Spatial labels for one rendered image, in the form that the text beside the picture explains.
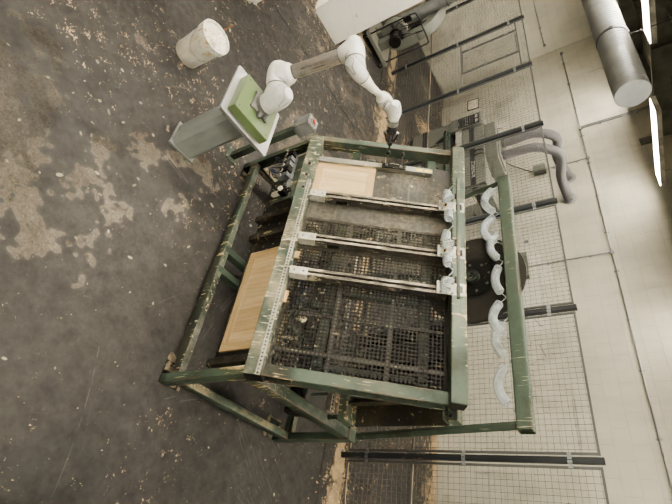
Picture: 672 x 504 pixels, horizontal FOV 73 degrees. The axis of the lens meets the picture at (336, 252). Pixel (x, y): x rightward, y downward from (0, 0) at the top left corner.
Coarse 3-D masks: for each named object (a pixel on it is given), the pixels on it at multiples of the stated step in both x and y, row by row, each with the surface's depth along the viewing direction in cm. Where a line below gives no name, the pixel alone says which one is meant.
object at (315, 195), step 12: (312, 192) 354; (324, 192) 354; (336, 192) 355; (348, 204) 355; (360, 204) 353; (372, 204) 351; (384, 204) 349; (396, 204) 348; (408, 204) 349; (420, 204) 349; (432, 204) 349; (444, 204) 344
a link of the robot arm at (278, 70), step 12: (348, 48) 306; (360, 48) 305; (276, 60) 333; (312, 60) 319; (324, 60) 316; (336, 60) 314; (276, 72) 327; (288, 72) 325; (300, 72) 325; (312, 72) 325; (288, 84) 332
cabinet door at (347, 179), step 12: (324, 168) 378; (336, 168) 378; (348, 168) 379; (360, 168) 379; (372, 168) 379; (324, 180) 370; (336, 180) 370; (348, 180) 371; (360, 180) 371; (372, 180) 371; (348, 192) 363; (360, 192) 363; (372, 192) 363
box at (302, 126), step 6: (294, 120) 387; (300, 120) 381; (306, 120) 376; (312, 120) 380; (294, 126) 381; (300, 126) 379; (306, 126) 378; (312, 126) 378; (300, 132) 384; (306, 132) 383; (312, 132) 382
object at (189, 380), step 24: (264, 168) 436; (240, 216) 392; (264, 216) 399; (264, 240) 386; (216, 264) 360; (312, 312) 368; (192, 336) 322; (216, 360) 320; (240, 360) 307; (168, 384) 313; (192, 384) 314; (264, 384) 286; (240, 408) 347; (288, 408) 320; (312, 408) 323; (288, 432) 389; (312, 432) 376; (336, 432) 346
